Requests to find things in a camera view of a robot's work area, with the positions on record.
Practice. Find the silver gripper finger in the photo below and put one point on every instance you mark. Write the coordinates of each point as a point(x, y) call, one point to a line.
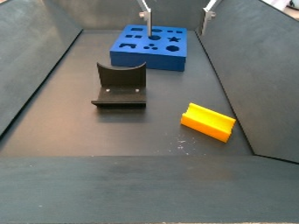
point(146, 15)
point(209, 14)

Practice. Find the yellow arch block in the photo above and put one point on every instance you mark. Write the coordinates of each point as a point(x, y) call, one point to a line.
point(209, 122)

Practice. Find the blue foam shape board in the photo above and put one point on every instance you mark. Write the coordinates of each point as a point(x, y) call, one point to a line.
point(161, 51)

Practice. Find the black curved fixture stand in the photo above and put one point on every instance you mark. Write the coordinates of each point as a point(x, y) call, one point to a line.
point(122, 87)

